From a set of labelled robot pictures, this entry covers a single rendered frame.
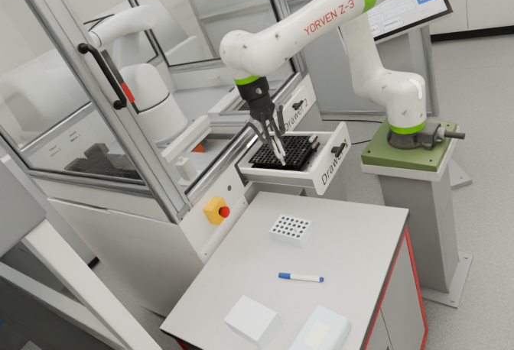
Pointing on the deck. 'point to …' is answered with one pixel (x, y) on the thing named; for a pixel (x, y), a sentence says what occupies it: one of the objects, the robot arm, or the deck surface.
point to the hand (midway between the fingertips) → (277, 147)
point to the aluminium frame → (156, 201)
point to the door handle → (105, 74)
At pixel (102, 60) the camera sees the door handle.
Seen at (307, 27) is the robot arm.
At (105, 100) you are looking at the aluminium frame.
